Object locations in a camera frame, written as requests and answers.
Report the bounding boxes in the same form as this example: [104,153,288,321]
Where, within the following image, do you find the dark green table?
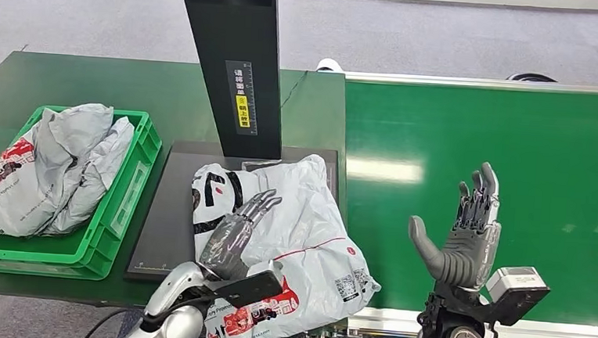
[0,49,358,328]

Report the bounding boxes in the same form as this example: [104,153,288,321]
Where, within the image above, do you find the black scanner column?
[166,0,292,162]

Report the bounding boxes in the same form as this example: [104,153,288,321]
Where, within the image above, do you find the aluminium conveyor side rail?
[348,305,598,338]

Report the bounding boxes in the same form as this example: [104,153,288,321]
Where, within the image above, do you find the white round object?
[316,57,346,74]

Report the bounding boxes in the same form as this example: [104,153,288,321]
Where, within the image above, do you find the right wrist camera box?
[482,264,553,329]

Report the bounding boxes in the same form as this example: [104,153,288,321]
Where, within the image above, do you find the thin black table cable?
[281,69,311,110]

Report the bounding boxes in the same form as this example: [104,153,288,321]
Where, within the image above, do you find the grey mailer bag red print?
[0,98,117,243]

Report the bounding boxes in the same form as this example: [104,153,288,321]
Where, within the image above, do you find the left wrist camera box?
[206,257,286,313]

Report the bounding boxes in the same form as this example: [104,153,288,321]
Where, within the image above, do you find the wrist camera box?
[206,257,286,313]
[482,264,553,329]

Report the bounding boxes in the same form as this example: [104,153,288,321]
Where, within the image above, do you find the green conveyor belt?
[331,79,598,328]

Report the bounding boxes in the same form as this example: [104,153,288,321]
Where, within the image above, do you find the green plastic crate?
[0,102,166,285]

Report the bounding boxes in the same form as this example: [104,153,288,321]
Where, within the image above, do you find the plain grey mailer bag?
[42,111,137,242]

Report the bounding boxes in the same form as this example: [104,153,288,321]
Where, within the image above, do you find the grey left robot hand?
[196,183,284,285]

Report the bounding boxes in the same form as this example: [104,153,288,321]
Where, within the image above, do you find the black floor cable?
[505,71,560,85]

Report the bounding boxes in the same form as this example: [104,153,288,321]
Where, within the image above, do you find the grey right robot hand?
[404,157,506,293]

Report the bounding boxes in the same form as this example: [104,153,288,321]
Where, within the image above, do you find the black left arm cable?
[79,305,133,338]

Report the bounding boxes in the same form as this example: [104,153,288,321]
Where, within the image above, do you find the white plastic mailer package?
[182,147,390,338]

